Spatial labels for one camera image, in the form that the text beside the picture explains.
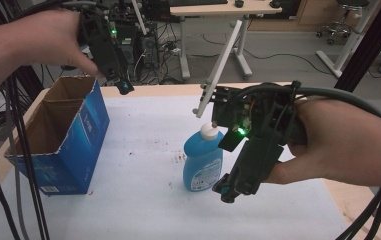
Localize black metal stand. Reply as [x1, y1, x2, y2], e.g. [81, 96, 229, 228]
[333, 0, 381, 94]

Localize office chair base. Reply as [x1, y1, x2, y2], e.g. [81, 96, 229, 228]
[316, 0, 372, 46]

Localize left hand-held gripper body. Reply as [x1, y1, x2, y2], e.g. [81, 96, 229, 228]
[77, 0, 147, 84]

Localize person's left hand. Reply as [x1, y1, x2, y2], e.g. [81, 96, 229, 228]
[20, 9, 101, 79]

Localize black computer tower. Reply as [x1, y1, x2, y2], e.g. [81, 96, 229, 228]
[140, 35, 158, 68]
[119, 37, 136, 65]

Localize black floor cable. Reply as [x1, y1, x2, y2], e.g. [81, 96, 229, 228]
[201, 33, 331, 77]

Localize black keyboard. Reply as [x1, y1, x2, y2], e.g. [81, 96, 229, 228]
[167, 0, 229, 7]

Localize thick dark grey cable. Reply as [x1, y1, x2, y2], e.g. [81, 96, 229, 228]
[236, 81, 381, 122]

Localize blue bottle with white cap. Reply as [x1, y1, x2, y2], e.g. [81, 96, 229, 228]
[182, 122, 226, 193]

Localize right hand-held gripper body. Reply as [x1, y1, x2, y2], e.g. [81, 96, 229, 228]
[192, 19, 308, 198]

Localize person's right hand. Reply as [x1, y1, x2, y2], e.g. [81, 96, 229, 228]
[263, 98, 356, 186]

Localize white desk frame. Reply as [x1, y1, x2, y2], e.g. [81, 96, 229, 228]
[316, 0, 381, 78]

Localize blue cardboard box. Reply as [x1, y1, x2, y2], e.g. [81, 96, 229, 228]
[3, 75, 111, 196]

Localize black sleeved cable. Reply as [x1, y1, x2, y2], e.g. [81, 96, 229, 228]
[21, 0, 96, 18]

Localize white table mat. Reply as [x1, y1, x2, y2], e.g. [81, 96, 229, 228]
[0, 94, 349, 240]

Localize wooden desk with white legs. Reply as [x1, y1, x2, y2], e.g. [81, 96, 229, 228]
[169, 0, 283, 81]

